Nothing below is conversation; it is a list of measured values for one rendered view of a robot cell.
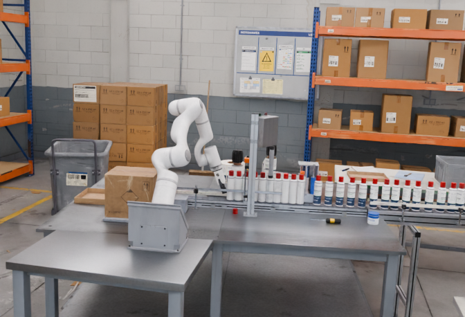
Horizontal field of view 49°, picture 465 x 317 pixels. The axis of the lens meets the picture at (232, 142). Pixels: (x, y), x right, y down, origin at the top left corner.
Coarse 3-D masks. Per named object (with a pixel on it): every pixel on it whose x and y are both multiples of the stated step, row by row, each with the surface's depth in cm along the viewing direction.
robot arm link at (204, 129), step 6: (198, 126) 337; (204, 126) 336; (204, 132) 337; (210, 132) 340; (204, 138) 339; (210, 138) 340; (198, 144) 341; (204, 144) 340; (198, 150) 340; (198, 156) 342; (204, 156) 344; (198, 162) 344; (204, 162) 344
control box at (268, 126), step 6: (258, 120) 326; (264, 120) 324; (270, 120) 329; (276, 120) 335; (258, 126) 327; (264, 126) 325; (270, 126) 330; (276, 126) 336; (258, 132) 327; (264, 132) 326; (270, 132) 331; (276, 132) 337; (258, 138) 328; (264, 138) 327; (270, 138) 332; (276, 138) 338; (258, 144) 328; (264, 144) 328; (270, 144) 333; (276, 144) 339
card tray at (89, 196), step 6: (84, 192) 366; (90, 192) 372; (96, 192) 372; (102, 192) 371; (78, 198) 346; (84, 198) 346; (90, 198) 358; (96, 198) 359; (102, 198) 360; (96, 204) 346; (102, 204) 346
